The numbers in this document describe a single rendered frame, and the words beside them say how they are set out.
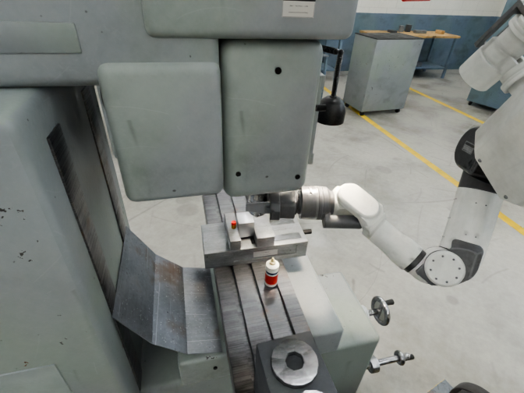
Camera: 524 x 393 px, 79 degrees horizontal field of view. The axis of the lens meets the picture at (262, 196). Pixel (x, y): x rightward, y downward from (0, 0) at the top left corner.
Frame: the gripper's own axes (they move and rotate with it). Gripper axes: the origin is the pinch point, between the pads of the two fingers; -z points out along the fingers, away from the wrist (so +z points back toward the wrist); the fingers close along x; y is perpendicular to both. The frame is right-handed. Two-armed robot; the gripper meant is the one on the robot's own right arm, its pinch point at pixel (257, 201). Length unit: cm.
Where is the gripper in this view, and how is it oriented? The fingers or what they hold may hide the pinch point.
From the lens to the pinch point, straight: 82.7
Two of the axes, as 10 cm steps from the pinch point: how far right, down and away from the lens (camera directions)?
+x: 0.0, 5.6, -8.3
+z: 10.0, 0.3, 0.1
